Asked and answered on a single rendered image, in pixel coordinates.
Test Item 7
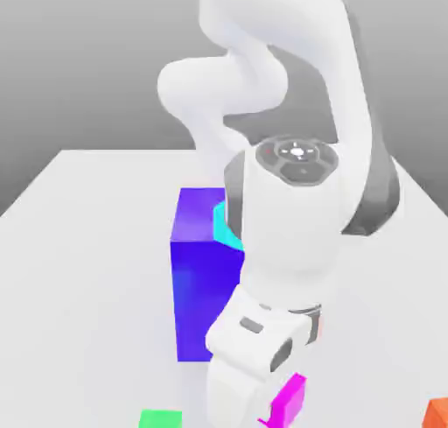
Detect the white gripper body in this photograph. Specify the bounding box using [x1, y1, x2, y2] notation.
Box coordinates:
[206, 359, 277, 428]

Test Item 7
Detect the small magenta cube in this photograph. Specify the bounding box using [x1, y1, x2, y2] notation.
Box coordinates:
[257, 372, 308, 428]

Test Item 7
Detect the small green cube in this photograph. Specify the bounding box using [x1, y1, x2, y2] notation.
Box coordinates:
[138, 409, 184, 428]

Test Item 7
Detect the small cyan cube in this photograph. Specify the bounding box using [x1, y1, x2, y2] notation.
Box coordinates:
[212, 200, 245, 251]

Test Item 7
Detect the small orange cube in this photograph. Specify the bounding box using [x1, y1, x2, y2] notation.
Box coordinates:
[422, 396, 448, 428]

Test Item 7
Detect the large blue box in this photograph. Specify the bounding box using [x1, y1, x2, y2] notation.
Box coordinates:
[170, 187, 245, 363]

